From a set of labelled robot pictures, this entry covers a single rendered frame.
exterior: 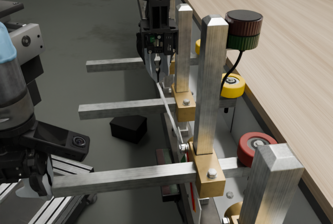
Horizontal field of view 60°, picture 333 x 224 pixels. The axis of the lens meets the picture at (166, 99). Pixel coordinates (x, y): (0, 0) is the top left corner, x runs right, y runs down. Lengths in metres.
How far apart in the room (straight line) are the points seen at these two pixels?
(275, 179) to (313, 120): 0.44
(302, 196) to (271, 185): 0.40
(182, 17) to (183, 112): 0.24
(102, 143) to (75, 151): 1.43
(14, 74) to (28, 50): 0.53
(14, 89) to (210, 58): 0.30
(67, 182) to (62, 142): 0.12
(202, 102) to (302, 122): 0.27
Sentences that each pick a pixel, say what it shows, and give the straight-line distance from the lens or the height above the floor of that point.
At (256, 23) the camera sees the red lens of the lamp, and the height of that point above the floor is 1.16.
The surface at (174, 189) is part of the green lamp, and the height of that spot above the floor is 0.70.
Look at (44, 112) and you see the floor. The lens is 2.34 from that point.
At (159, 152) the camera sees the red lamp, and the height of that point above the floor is 0.70.
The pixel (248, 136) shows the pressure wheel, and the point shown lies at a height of 0.91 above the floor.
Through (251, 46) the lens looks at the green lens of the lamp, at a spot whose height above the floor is 1.12.
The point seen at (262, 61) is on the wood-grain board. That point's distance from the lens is 0.95.
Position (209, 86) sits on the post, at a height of 1.04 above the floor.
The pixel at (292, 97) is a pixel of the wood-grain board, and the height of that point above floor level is 0.90.
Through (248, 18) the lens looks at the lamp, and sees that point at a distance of 0.49.
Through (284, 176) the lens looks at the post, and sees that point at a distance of 0.31.
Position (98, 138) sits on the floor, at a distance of 2.00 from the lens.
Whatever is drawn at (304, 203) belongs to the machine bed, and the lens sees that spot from 0.71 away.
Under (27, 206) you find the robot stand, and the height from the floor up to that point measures 0.21.
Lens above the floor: 1.32
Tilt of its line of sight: 35 degrees down
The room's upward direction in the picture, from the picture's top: straight up
